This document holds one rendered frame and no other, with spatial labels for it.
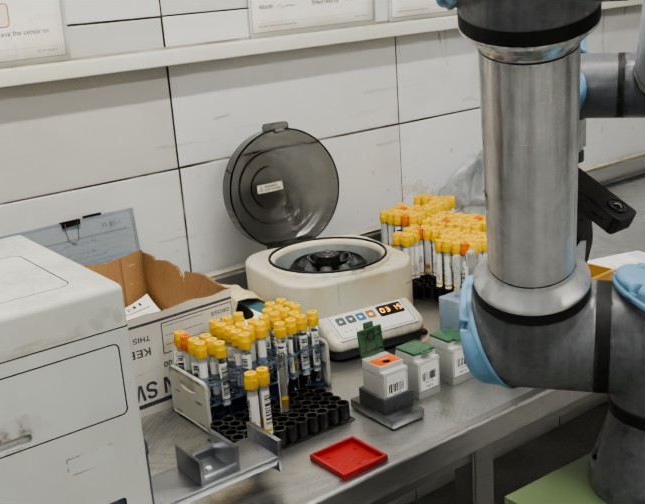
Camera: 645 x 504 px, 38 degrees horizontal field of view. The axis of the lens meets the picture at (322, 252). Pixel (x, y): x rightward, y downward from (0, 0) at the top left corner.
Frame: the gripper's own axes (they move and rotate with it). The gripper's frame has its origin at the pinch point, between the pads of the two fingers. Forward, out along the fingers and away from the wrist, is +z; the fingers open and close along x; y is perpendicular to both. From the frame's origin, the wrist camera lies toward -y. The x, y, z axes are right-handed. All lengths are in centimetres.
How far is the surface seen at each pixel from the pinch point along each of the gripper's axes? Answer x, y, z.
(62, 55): 39, 68, -35
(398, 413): 24.3, 7.9, 11.3
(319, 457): 37.5, 7.8, 12.6
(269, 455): 45.3, 6.6, 8.8
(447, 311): 6.0, 17.2, 4.6
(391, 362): 23.3, 9.9, 5.0
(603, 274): -17.7, 7.4, 2.7
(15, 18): 46, 68, -41
